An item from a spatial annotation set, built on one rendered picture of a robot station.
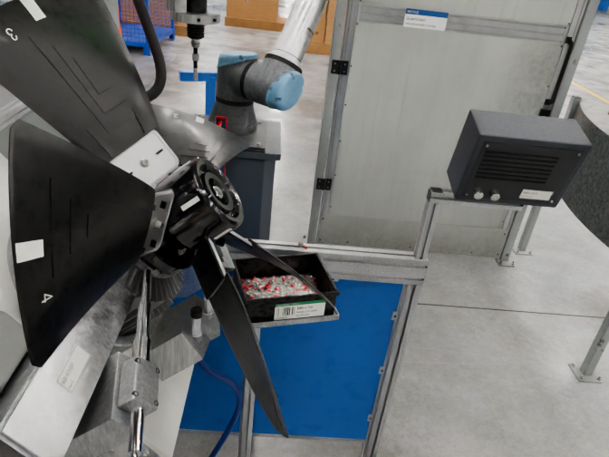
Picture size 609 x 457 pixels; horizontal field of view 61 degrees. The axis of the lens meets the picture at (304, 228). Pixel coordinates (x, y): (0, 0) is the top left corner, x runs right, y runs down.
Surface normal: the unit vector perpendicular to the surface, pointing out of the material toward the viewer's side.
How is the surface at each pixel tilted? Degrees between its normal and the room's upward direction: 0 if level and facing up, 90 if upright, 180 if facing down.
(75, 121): 64
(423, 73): 90
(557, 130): 15
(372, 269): 90
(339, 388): 90
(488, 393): 0
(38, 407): 50
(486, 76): 90
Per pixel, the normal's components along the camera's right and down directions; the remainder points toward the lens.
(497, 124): 0.11, -0.71
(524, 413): 0.11, -0.87
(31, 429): 0.83, -0.49
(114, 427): 0.17, 0.67
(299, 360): 0.01, 0.49
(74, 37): 0.64, -0.21
